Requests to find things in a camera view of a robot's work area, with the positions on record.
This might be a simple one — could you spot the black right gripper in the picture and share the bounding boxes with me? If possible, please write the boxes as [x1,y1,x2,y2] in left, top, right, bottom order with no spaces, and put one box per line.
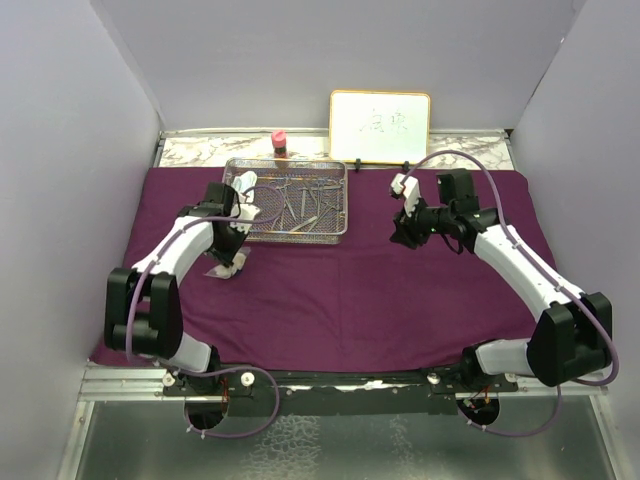
[391,193,455,249]

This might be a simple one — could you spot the white gauze bag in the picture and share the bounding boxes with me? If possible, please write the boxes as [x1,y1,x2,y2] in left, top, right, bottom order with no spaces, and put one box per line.
[205,250,249,280]

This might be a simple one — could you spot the metal mesh tray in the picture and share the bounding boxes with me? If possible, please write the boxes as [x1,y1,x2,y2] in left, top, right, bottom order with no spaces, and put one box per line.
[223,158,348,245]

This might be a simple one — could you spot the steel forceps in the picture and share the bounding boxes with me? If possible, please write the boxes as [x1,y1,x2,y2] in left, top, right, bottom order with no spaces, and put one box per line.
[270,180,296,220]

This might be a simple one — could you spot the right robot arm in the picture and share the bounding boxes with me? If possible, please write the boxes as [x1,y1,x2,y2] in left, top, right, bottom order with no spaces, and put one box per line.
[390,169,613,391]

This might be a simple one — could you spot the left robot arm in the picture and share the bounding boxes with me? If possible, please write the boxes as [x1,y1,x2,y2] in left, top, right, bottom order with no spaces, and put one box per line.
[104,173,260,395]

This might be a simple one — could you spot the steel tweezers front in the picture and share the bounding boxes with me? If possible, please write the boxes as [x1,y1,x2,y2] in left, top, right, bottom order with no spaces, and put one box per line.
[288,215,318,233]

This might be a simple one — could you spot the steel clamp right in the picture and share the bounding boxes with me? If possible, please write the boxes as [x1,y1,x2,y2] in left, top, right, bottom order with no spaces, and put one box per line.
[315,178,344,214]

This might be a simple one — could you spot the yellow framed whiteboard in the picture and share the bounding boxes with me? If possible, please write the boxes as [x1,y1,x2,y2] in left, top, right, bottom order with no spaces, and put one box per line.
[329,90,431,165]

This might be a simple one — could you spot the pink lid spice bottle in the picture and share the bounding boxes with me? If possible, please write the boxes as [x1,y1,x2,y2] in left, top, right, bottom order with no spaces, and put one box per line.
[271,130,288,159]

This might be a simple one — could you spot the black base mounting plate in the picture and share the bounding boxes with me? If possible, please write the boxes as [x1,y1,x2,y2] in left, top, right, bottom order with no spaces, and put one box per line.
[162,366,517,418]

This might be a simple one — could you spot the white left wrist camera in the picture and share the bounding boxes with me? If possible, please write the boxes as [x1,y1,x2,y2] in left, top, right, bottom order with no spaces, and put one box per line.
[229,203,260,234]

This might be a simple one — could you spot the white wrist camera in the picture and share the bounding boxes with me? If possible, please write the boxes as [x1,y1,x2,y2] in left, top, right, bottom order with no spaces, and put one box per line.
[390,173,421,217]
[229,203,260,234]

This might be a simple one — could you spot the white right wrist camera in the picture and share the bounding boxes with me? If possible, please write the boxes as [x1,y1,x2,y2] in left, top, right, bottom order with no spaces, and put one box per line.
[390,173,421,217]

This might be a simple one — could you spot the aluminium frame rail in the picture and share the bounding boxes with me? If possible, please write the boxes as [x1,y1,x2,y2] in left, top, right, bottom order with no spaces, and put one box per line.
[77,357,609,402]

